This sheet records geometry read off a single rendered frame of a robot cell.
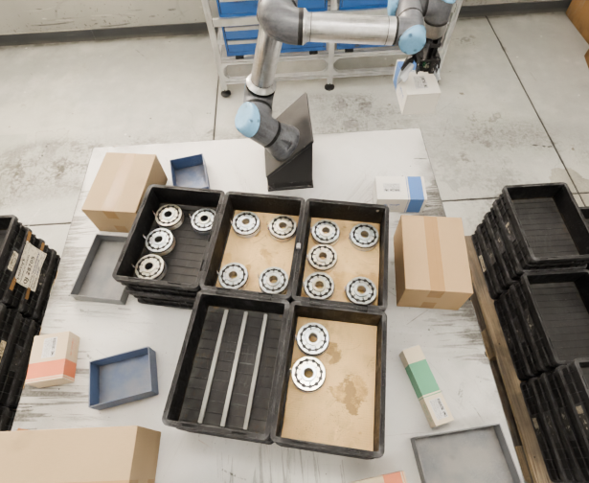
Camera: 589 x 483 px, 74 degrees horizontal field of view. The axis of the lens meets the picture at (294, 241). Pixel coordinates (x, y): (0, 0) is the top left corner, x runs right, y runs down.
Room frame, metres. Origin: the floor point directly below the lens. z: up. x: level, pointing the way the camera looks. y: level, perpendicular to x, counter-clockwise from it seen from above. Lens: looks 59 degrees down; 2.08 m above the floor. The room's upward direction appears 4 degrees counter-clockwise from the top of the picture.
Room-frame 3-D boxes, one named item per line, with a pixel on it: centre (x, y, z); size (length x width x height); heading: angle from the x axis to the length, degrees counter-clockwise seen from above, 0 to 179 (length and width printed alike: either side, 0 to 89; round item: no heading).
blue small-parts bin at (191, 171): (1.16, 0.44, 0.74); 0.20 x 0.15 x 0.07; 11
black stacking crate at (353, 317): (0.24, -0.08, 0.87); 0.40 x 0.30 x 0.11; 169
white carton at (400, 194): (0.98, -0.45, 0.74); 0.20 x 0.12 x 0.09; 84
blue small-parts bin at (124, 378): (0.31, 0.60, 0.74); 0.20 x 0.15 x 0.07; 101
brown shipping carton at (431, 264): (0.64, -0.49, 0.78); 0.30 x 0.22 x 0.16; 172
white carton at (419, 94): (1.22, -0.50, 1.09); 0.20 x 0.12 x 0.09; 179
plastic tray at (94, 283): (0.74, 0.73, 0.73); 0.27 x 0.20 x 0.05; 169
